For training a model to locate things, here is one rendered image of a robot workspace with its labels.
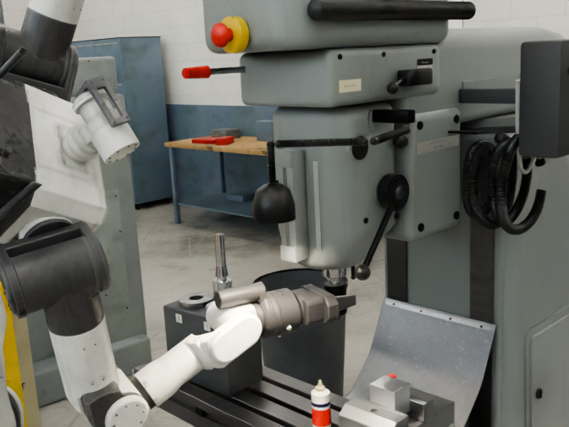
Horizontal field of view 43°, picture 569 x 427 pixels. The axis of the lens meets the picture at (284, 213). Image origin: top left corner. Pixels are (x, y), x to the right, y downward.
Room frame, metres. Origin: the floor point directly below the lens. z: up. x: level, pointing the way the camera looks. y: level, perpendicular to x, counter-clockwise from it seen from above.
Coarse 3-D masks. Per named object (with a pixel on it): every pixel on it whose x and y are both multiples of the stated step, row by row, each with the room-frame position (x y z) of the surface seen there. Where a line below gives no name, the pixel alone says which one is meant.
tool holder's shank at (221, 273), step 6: (216, 234) 1.67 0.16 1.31; (222, 234) 1.67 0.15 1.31; (216, 240) 1.66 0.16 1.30; (222, 240) 1.66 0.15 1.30; (216, 246) 1.66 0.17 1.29; (222, 246) 1.66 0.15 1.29; (216, 252) 1.66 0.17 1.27; (222, 252) 1.66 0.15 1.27; (216, 258) 1.66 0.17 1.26; (222, 258) 1.66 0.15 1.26; (216, 264) 1.66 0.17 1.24; (222, 264) 1.66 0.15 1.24; (216, 270) 1.66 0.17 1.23; (222, 270) 1.66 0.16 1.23; (216, 276) 1.66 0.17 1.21; (222, 276) 1.65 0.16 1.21
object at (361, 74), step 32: (256, 64) 1.37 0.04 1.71; (288, 64) 1.31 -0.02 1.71; (320, 64) 1.25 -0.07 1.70; (352, 64) 1.28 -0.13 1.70; (384, 64) 1.34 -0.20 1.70; (416, 64) 1.41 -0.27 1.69; (256, 96) 1.37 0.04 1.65; (288, 96) 1.31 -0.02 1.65; (320, 96) 1.26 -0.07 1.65; (352, 96) 1.28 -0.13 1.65; (384, 96) 1.34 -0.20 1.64; (416, 96) 1.43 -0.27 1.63
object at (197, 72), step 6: (198, 66) 1.32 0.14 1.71; (204, 66) 1.33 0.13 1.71; (240, 66) 1.39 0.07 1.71; (186, 72) 1.30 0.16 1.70; (192, 72) 1.30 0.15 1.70; (198, 72) 1.31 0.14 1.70; (204, 72) 1.32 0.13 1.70; (210, 72) 1.33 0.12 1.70; (216, 72) 1.34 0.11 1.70; (222, 72) 1.35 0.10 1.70; (228, 72) 1.37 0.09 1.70; (234, 72) 1.38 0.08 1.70; (240, 72) 1.39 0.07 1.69; (186, 78) 1.30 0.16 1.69; (192, 78) 1.31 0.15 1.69; (198, 78) 1.32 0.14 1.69; (204, 78) 1.33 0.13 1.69
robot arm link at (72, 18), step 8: (32, 0) 1.33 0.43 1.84; (40, 0) 1.33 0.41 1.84; (48, 0) 1.32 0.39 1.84; (56, 0) 1.32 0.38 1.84; (64, 0) 1.33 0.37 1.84; (72, 0) 1.34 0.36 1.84; (80, 0) 1.36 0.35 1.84; (32, 8) 1.33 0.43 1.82; (40, 8) 1.32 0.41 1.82; (48, 8) 1.32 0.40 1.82; (56, 8) 1.32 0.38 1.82; (64, 8) 1.33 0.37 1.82; (72, 8) 1.34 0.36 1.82; (80, 8) 1.37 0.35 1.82; (48, 16) 1.32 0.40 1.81; (56, 16) 1.33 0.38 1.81; (64, 16) 1.33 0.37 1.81; (72, 16) 1.35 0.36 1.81; (72, 24) 1.35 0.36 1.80
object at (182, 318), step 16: (176, 304) 1.73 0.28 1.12; (192, 304) 1.69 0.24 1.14; (208, 304) 1.68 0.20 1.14; (176, 320) 1.69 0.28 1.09; (192, 320) 1.66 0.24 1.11; (176, 336) 1.70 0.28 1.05; (256, 352) 1.66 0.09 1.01; (224, 368) 1.59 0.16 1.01; (240, 368) 1.62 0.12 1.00; (256, 368) 1.66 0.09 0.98; (208, 384) 1.63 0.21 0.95; (224, 384) 1.59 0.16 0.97; (240, 384) 1.61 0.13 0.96
